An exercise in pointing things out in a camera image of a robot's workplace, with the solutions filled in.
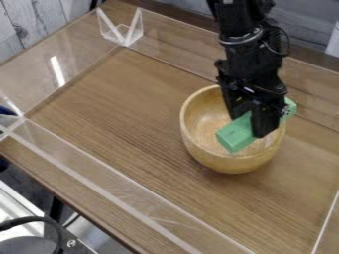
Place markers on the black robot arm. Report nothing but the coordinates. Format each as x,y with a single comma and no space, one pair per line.
242,16

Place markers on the green rectangular block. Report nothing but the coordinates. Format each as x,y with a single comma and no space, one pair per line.
237,135

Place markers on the light wooden bowl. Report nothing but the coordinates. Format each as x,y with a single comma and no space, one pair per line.
203,117

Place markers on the black metal bracket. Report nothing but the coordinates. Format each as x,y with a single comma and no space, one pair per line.
73,244

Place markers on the black table leg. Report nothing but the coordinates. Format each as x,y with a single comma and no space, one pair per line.
57,210

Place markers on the clear acrylic tray enclosure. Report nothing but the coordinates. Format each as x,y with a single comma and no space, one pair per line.
98,92

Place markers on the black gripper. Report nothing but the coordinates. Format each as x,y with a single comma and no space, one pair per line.
247,77

